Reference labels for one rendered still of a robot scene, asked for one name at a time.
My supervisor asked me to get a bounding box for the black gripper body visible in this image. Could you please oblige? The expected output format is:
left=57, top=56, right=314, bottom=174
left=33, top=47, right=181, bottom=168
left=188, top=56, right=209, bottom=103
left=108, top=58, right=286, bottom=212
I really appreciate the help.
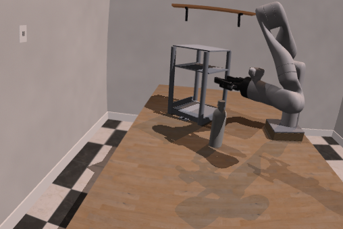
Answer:
left=232, top=77, right=251, bottom=99

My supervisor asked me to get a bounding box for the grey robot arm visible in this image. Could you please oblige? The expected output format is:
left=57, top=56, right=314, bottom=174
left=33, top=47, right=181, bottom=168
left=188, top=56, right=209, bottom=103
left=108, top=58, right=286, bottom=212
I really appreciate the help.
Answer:
left=247, top=2, right=306, bottom=127

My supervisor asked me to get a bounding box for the grey shelving unit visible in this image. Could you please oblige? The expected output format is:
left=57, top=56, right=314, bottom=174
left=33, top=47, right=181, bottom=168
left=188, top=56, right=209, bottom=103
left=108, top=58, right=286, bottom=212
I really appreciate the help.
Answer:
left=167, top=45, right=232, bottom=126

